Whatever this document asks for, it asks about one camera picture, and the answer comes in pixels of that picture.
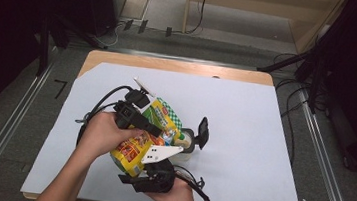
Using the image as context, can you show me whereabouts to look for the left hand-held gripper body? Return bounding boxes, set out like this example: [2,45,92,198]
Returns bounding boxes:
[110,75,158,134]

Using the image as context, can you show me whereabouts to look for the black upright stand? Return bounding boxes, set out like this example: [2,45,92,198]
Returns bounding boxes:
[32,14,55,79]

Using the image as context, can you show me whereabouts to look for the wooden table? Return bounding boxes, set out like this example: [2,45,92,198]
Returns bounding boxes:
[20,43,318,201]

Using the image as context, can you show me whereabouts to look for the thin black hanging cable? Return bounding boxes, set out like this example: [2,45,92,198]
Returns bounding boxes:
[186,0,209,37]

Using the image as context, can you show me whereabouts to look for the black floor cables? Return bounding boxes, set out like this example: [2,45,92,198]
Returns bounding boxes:
[261,51,328,170]

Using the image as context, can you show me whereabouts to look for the clear jar with black lid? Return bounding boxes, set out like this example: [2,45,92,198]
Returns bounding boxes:
[173,113,213,165]

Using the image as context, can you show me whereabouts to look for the person's left hand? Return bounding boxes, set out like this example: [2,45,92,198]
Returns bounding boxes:
[74,107,148,165]

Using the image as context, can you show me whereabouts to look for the yellow pouch with green spout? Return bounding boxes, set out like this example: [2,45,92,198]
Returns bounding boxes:
[106,92,188,183]

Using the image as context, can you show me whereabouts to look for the black cabinet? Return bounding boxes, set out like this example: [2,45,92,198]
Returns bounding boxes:
[78,0,130,41]

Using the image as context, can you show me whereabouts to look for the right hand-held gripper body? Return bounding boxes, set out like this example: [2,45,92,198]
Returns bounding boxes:
[130,141,185,197]

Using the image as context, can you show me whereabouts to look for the hand-held gripper black cable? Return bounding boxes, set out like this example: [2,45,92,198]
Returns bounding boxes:
[72,80,136,152]
[170,164,229,201]

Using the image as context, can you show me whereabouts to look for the black stand leg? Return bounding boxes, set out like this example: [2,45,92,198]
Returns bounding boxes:
[256,47,310,78]

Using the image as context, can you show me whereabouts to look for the white floor cable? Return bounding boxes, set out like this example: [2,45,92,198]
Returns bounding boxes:
[91,18,123,49]

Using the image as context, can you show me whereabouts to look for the right hand-held gripper black cable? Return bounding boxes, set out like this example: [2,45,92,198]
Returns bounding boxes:
[170,164,229,201]

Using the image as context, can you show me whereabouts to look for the long metal floor rail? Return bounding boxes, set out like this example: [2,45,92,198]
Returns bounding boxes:
[286,87,357,201]
[0,56,56,201]

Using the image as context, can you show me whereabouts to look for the person's right hand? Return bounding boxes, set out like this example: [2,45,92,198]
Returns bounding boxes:
[143,175,206,201]

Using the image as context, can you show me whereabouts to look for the light wooden frame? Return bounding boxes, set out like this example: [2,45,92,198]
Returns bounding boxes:
[181,0,349,59]

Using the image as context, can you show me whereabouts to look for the left hand-held gripper black cable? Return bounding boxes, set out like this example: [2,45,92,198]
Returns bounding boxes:
[72,80,136,152]

